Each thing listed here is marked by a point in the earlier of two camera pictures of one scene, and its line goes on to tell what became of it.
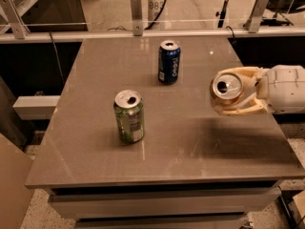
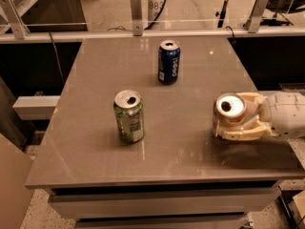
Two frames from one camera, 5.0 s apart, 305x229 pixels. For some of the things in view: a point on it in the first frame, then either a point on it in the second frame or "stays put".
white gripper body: (280, 88) to (283, 114)
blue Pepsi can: (169, 62) stays put
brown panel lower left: (15, 197) stays put
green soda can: (129, 106) stays put
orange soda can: (226, 88) to (232, 111)
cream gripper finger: (254, 105) to (258, 129)
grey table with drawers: (194, 167) stays put
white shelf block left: (35, 107) stays put
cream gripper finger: (250, 73) to (254, 96)
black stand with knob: (222, 11) stays put
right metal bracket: (261, 3) stays put
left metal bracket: (13, 16) stays put
